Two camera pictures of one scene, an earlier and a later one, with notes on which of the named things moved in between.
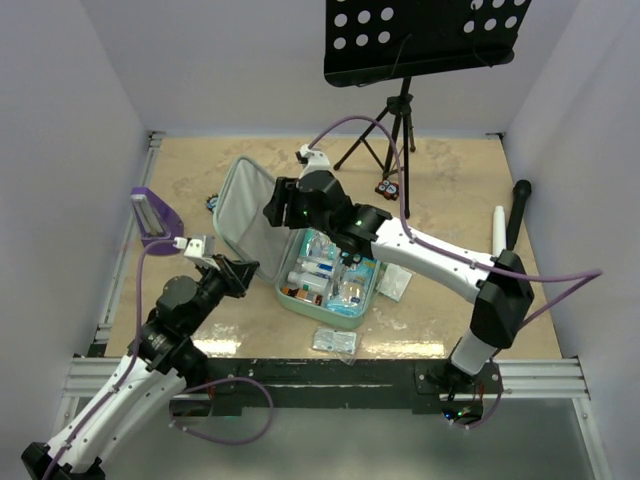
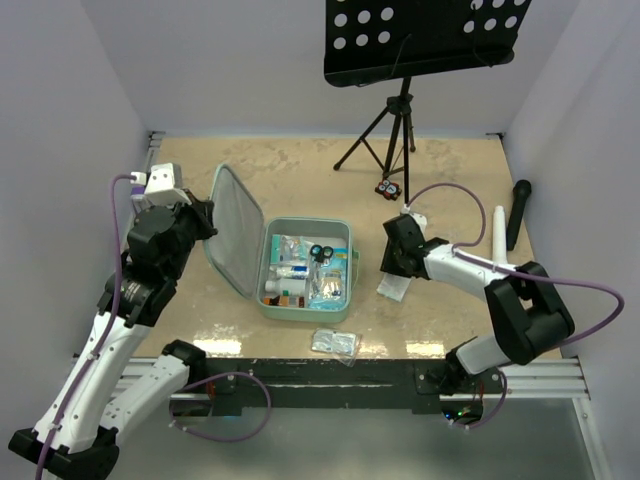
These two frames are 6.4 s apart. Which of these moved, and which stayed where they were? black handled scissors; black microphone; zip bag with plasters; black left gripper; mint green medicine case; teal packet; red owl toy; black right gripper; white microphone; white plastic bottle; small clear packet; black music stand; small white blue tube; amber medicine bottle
Moved: amber medicine bottle; small white blue tube; white plastic bottle; mint green medicine case; teal packet; black left gripper; black right gripper; black handled scissors
Stayed: red owl toy; small clear packet; black microphone; white microphone; black music stand; zip bag with plasters
